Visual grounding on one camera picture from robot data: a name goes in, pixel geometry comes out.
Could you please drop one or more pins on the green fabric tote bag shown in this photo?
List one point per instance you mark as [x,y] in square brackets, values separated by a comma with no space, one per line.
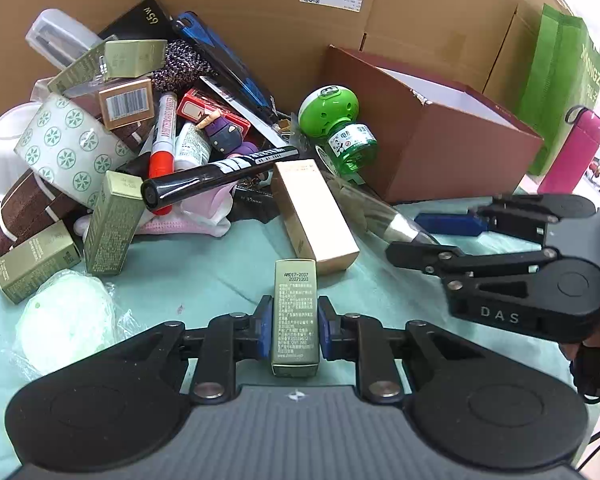
[564,72]

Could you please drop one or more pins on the olive box lying left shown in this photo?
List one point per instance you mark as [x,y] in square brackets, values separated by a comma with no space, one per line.
[25,268]

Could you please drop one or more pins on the white plastic bag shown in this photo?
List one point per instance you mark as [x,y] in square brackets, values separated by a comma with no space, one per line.
[12,126]

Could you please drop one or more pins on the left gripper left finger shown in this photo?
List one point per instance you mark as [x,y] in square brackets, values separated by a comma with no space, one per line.
[217,348]

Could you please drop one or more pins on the gold tall box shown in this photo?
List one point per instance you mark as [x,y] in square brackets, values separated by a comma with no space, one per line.
[313,221]

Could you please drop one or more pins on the teal table cloth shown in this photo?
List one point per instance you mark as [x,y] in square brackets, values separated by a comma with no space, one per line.
[194,278]

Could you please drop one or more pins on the red small card box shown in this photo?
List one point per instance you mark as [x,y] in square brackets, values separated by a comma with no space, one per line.
[196,104]

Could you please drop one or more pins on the right human hand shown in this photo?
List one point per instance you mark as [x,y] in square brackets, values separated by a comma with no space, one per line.
[584,366]

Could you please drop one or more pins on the dark red open box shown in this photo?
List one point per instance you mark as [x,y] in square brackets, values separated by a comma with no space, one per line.
[438,139]

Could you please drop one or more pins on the black marker pen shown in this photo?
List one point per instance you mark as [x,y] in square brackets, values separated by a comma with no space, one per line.
[167,190]

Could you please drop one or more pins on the pink water bottle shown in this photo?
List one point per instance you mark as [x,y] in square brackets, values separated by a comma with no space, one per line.
[576,154]

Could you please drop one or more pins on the white round mask pack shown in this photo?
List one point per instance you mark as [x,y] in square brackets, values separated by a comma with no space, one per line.
[73,315]

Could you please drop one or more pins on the black 65W charger box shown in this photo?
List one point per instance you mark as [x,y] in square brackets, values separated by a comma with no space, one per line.
[148,19]

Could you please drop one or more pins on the clear plastic case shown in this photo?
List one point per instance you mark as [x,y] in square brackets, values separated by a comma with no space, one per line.
[60,38]

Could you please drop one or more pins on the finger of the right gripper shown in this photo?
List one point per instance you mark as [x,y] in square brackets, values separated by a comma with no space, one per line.
[519,216]
[442,260]

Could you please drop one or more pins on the olive gold cosmetic box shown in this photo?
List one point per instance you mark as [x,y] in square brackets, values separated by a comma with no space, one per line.
[295,350]

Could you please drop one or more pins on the olive box top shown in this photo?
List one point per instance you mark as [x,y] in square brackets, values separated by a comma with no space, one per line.
[112,59]

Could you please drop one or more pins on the red white marker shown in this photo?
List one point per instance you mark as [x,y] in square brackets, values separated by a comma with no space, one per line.
[161,162]

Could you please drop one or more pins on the blue black utility knife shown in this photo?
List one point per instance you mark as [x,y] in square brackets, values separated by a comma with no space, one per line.
[230,71]

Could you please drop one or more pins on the silver foil pointed packet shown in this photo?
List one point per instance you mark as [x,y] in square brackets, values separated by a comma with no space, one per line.
[372,215]

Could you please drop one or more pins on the brown barcode box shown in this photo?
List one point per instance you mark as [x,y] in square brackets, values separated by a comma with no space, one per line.
[126,102]

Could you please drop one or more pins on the white small tube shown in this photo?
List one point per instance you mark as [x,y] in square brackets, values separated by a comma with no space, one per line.
[192,148]

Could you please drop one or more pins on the purple figurine toy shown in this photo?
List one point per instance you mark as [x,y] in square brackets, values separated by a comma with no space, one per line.
[226,133]

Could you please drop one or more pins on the large brown cardboard box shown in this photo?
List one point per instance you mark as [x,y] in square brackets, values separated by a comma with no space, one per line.
[487,44]

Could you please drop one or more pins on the green mosquito repellent device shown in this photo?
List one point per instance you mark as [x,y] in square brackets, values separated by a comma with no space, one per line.
[328,116]

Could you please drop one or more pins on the purple white knitted item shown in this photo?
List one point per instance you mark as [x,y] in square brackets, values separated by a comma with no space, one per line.
[183,66]

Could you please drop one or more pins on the olive box standing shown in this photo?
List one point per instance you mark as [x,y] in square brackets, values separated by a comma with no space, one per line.
[113,224]

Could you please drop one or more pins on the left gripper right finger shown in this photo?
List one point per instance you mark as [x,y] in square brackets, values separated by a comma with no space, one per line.
[374,350]

